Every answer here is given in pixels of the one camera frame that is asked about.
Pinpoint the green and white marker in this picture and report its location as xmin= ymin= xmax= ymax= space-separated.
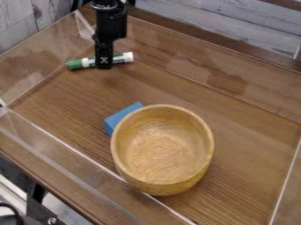
xmin=65 ymin=52 xmax=133 ymax=70

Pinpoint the brown wooden bowl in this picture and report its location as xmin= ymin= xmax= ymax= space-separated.
xmin=110 ymin=105 xmax=215 ymax=196

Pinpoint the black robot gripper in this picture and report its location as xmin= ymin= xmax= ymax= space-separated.
xmin=90 ymin=0 xmax=126 ymax=69

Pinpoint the black cable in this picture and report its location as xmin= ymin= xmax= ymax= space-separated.
xmin=0 ymin=203 xmax=23 ymax=225

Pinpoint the blue rectangular block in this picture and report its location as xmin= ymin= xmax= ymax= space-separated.
xmin=102 ymin=102 xmax=143 ymax=136

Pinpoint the black metal table frame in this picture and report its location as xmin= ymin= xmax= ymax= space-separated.
xmin=25 ymin=183 xmax=66 ymax=225

